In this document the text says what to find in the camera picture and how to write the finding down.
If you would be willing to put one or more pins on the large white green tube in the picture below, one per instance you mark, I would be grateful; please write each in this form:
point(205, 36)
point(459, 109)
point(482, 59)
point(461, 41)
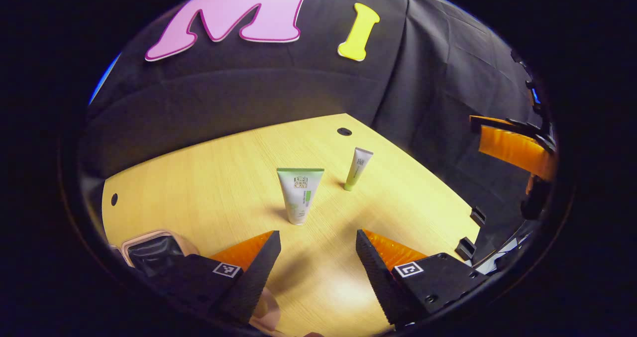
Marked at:
point(300, 197)

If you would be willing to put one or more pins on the black backdrop cloth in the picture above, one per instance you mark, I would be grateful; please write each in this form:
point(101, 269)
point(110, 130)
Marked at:
point(249, 98)

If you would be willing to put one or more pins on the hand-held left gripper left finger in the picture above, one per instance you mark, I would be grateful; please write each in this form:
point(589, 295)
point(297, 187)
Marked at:
point(254, 277)

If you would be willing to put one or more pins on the small green tube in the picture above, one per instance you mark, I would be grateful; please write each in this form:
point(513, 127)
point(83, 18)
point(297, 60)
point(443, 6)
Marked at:
point(358, 168)

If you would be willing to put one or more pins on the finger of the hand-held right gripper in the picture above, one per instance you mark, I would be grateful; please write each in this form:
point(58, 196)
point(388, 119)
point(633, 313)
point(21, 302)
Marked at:
point(507, 148)

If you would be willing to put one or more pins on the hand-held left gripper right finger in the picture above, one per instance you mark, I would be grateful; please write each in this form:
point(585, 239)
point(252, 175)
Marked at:
point(375, 277)

